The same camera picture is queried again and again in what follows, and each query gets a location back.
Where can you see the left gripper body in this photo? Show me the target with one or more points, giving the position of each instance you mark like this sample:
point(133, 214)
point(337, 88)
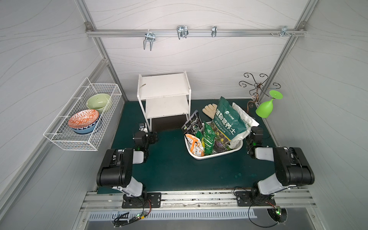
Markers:
point(151, 136)

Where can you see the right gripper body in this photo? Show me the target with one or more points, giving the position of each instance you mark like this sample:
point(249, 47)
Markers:
point(254, 137)

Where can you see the white green fertilizer bag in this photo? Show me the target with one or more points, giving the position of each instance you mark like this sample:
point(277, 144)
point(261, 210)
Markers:
point(249, 123)

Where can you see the dark green soil bag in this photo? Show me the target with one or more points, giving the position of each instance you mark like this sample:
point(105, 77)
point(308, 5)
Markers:
point(227, 121)

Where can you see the black white fertilizer bag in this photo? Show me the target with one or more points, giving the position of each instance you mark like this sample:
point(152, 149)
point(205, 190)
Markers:
point(193, 124)

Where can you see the orange snack bag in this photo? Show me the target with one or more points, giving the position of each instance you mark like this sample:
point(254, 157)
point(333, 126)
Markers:
point(195, 145)

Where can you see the white perforated plastic basket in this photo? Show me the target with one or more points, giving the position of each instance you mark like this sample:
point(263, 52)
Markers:
point(217, 151)

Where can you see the white green shelf bag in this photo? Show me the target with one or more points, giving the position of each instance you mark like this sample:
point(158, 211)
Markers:
point(207, 138)

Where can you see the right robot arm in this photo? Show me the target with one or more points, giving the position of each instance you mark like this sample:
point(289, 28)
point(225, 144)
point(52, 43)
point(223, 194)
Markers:
point(291, 166)

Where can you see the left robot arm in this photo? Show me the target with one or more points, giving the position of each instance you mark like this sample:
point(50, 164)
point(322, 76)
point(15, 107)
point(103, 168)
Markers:
point(116, 168)

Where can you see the white two-tier shelf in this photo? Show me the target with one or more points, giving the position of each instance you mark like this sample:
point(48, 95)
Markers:
point(164, 96)

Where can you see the green plastic wine glass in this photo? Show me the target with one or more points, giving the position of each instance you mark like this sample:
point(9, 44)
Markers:
point(265, 109)

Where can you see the white work glove red cuff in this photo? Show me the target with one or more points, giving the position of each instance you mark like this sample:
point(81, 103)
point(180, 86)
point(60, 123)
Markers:
point(210, 110)

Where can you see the blue bowl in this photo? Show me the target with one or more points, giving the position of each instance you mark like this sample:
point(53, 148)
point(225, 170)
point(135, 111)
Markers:
point(82, 125)

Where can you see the light green bowl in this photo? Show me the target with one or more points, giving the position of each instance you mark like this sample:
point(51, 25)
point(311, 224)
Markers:
point(99, 102)

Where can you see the copper scroll stand rod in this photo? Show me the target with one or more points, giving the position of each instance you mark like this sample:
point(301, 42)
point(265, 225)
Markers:
point(259, 89)

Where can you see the orange patterned bowl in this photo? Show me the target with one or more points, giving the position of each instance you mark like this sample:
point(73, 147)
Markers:
point(89, 113)

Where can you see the metal double hook left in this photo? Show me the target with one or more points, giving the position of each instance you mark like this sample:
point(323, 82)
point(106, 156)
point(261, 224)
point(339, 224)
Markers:
point(149, 39)

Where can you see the metal double hook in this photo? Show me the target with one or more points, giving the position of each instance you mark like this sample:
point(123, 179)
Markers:
point(149, 39)
point(182, 31)

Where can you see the metal double hook middle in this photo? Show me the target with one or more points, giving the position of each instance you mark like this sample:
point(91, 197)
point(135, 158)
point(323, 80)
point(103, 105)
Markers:
point(182, 31)

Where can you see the metal clip hook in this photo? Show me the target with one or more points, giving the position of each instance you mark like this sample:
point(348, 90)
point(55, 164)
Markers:
point(214, 31)

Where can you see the white wire wall basket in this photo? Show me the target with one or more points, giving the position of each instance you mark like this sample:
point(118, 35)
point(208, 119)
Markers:
point(59, 132)

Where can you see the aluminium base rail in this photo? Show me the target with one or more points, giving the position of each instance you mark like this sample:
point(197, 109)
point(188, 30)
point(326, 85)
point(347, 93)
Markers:
point(198, 199)

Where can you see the white slotted cable duct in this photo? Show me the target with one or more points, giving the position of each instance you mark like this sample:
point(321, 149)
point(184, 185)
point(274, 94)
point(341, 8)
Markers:
point(176, 214)

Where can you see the metal bracket hook right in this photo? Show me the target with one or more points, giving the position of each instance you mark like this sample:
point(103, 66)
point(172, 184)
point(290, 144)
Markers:
point(283, 33)

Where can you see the horizontal aluminium rail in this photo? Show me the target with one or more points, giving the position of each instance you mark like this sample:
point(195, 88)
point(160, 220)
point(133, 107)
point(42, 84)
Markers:
point(140, 33)

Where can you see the aluminium frame post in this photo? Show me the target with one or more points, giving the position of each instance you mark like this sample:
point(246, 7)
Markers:
point(299, 27)

